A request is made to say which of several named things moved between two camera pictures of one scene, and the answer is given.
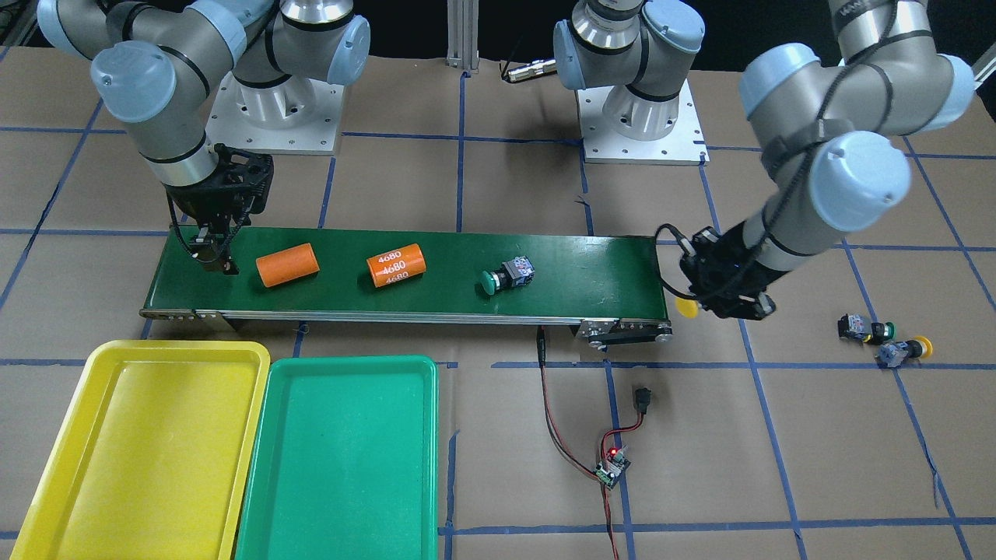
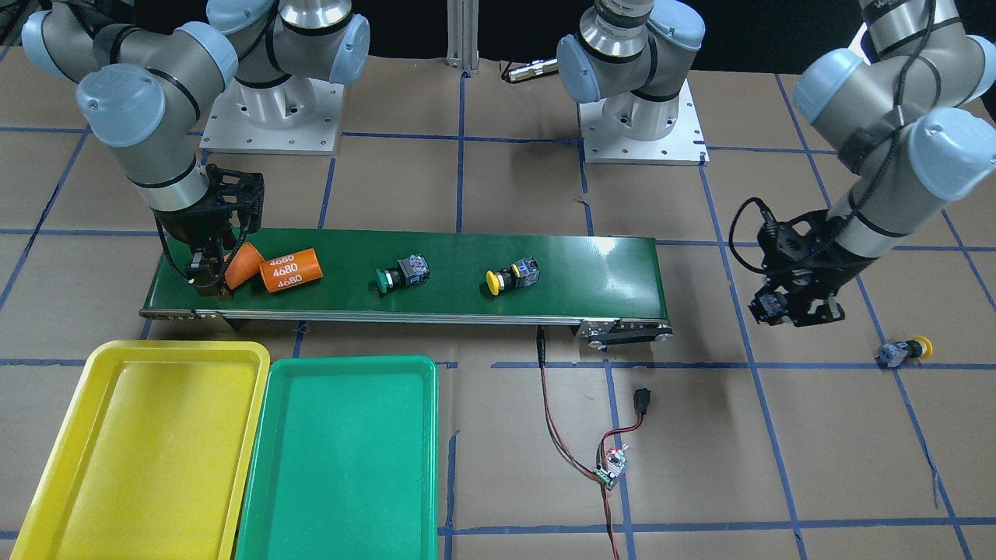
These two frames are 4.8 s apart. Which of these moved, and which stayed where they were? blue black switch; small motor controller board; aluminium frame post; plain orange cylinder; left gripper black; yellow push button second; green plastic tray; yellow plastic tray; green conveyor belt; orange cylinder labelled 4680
Moved: orange cylinder labelled 4680; blue black switch; plain orange cylinder; left gripper black
Stayed: green plastic tray; small motor controller board; yellow push button second; yellow plastic tray; aluminium frame post; green conveyor belt
